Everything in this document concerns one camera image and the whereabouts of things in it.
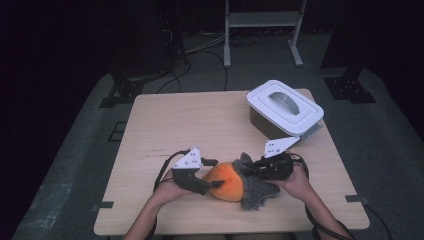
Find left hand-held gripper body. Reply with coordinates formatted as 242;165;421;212
171;146;212;196

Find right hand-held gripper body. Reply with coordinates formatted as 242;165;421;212
255;136;301;182

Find orange plush toy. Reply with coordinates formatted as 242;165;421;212
203;161;246;203

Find grey fluffy cloth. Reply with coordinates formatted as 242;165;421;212
232;152;281;212

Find brown transparent storage box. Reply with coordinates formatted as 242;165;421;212
249;108;323;141

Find white lid with grey handle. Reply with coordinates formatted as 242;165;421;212
246;79;325;138

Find person's right hand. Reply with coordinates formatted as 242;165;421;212
270;154;315;201

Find person's left hand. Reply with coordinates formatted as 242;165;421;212
151;168;194;207

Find black floor tape marking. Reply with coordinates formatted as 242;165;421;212
108;121;128;143

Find black tape strip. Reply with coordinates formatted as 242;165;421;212
91;201;115;213
344;194;369;205

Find black stand base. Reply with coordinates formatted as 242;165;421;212
323;64;378;104
99;71;144;109

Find white metal stand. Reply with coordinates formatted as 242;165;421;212
223;0;308;69

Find left hand-held gripper cable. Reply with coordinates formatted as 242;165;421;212
146;149;191;240

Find hand-held gripper cable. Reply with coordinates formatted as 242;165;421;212
146;149;191;240
288;152;358;240

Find right hand-held gripper cable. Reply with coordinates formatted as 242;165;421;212
288;152;358;240

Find thin black cable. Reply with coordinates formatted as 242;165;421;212
363;201;394;240

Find white floor cables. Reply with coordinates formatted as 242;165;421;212
184;31;228;55

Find black floor cable bundle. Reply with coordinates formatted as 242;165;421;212
229;33;264;48

